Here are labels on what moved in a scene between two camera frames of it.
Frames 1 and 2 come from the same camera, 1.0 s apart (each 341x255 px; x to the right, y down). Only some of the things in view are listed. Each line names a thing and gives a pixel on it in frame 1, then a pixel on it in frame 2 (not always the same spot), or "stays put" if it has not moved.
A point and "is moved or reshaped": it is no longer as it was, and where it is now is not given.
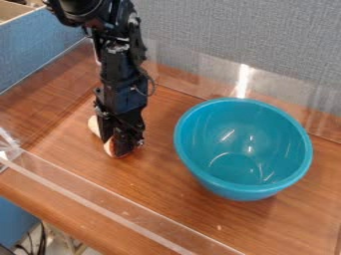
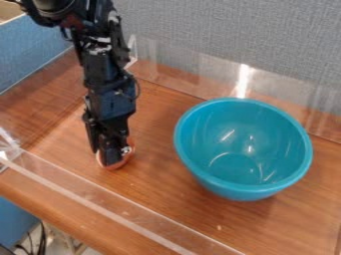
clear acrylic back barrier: x=293 y=73 stays put
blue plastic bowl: x=243 y=148 stays put
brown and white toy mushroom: x=110 y=143 is moved or reshaped
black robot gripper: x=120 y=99 → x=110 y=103
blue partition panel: x=32 y=40 stays put
